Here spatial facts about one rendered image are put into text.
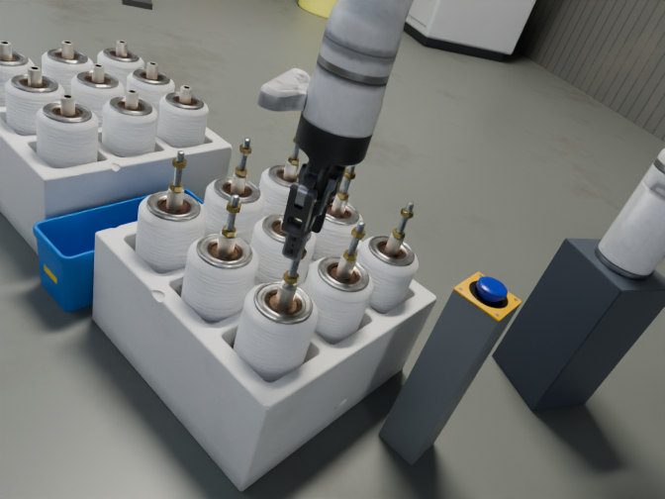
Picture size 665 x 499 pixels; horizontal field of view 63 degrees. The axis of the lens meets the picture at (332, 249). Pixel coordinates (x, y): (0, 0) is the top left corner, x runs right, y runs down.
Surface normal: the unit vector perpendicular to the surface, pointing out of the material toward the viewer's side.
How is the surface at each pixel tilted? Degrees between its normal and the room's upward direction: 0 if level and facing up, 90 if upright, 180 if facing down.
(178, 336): 90
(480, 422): 0
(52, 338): 0
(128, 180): 90
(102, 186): 90
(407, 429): 90
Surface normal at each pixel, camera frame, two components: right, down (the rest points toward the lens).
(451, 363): -0.65, 0.27
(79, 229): 0.73, 0.51
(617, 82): -0.91, -0.01
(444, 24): 0.33, 0.62
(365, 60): 0.11, 0.59
